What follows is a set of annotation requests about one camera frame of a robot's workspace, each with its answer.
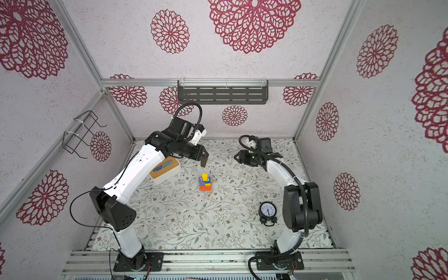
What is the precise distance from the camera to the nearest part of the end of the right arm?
0.68 metres

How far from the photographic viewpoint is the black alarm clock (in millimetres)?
859

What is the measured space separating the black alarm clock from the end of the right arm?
0.24m
